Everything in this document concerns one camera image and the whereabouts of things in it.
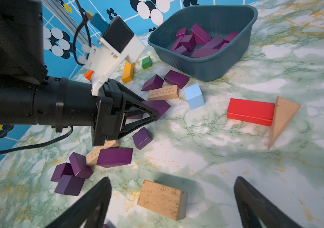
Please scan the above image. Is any purple brick beside bin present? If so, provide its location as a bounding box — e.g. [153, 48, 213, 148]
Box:
[164, 70, 189, 89]

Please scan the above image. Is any dark teal storage bin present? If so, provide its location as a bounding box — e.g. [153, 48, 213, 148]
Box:
[148, 5, 258, 81]

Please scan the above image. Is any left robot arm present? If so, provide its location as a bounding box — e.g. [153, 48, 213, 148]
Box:
[0, 1, 158, 146]

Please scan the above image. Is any yellow long brick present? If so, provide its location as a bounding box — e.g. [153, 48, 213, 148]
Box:
[122, 62, 134, 83]

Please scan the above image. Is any orange brick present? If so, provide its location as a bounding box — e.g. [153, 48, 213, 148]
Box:
[84, 70, 94, 82]

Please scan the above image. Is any purple long brick centre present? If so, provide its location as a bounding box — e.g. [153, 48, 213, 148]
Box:
[96, 148, 133, 168]

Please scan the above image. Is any green cube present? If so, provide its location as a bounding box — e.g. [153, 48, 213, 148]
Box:
[141, 56, 152, 69]

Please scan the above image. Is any light blue cube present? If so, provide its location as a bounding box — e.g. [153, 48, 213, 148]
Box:
[184, 84, 205, 110]

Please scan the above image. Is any natural wood large brick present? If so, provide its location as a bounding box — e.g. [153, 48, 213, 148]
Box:
[137, 180, 188, 220]

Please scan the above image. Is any natural wood printed brick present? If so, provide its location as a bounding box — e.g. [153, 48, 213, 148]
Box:
[147, 85, 180, 101]

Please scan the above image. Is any red rectangular brick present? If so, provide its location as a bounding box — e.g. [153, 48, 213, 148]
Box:
[227, 98, 275, 126]

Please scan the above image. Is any natural wood slanted brick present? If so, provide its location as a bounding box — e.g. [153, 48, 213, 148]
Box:
[86, 140, 120, 167]

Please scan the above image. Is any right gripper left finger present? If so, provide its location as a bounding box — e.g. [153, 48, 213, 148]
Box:
[47, 177, 112, 228]

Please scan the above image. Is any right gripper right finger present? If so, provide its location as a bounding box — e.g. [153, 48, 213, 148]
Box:
[234, 176, 300, 228]

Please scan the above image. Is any purple tall triangle brick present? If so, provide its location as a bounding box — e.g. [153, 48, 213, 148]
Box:
[142, 74, 164, 91]

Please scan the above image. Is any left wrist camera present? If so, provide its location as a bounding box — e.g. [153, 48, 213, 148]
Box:
[82, 13, 145, 97]

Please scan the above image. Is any natural wood triangle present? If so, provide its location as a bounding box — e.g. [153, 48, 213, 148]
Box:
[268, 96, 301, 150]

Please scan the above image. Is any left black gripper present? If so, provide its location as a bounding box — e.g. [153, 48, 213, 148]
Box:
[92, 79, 159, 146]

